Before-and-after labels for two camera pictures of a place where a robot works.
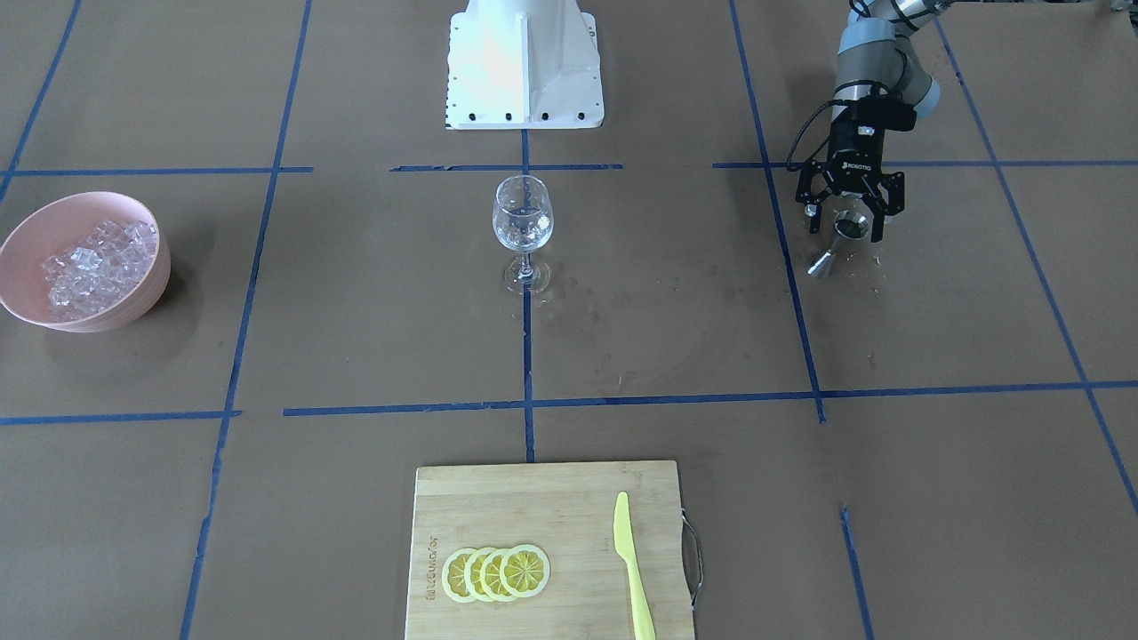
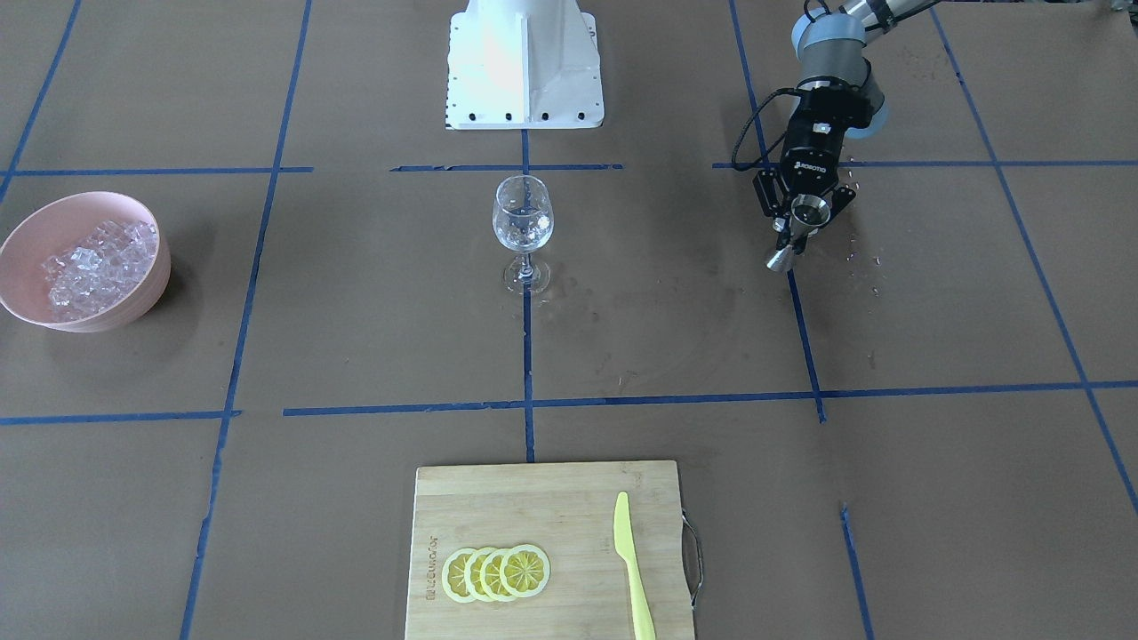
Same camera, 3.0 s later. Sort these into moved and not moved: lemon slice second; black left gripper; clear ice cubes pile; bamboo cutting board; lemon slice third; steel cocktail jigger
Moved: steel cocktail jigger; black left gripper
Not moved: lemon slice third; bamboo cutting board; lemon slice second; clear ice cubes pile
